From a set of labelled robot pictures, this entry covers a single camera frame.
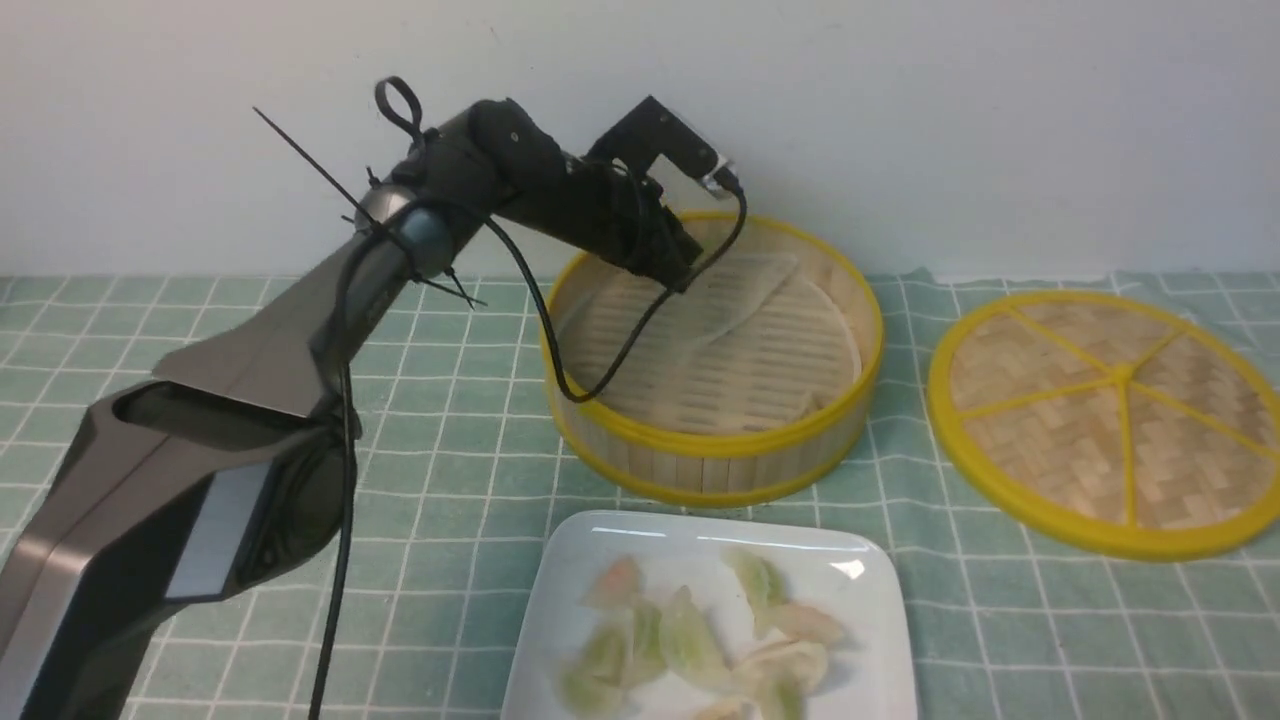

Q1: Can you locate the woven bamboo steamer lid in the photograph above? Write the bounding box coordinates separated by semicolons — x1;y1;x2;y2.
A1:
925;290;1279;562

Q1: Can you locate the pale pink dumpling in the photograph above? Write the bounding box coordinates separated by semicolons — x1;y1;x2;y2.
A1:
731;641;829;694

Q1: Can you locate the white steamer liner cloth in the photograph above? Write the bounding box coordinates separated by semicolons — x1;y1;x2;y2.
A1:
599;249;876;436

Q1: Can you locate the green checkered tablecloth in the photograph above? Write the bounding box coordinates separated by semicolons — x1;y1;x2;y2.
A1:
1;270;1279;719

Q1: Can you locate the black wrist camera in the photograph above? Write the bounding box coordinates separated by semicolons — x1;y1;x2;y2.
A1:
586;96;742;199

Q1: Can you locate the black zip tie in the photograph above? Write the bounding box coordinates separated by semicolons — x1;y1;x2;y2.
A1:
252;106;485;310

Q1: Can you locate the white square plate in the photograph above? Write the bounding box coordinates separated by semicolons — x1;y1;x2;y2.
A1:
500;510;919;719

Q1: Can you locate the green dumpling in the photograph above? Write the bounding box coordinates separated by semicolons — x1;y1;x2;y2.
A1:
623;598;667;689
753;675;806;720
577;619;631;687
554;664;626;719
722;547;788;641
658;585;732;693

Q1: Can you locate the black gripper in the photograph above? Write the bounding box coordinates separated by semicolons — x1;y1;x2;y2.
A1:
556;160;701;293

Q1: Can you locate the bamboo steamer basket yellow rim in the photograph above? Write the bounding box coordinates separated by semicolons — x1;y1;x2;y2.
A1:
544;217;884;507

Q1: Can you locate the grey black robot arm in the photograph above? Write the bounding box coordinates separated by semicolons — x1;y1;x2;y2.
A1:
3;82;724;719

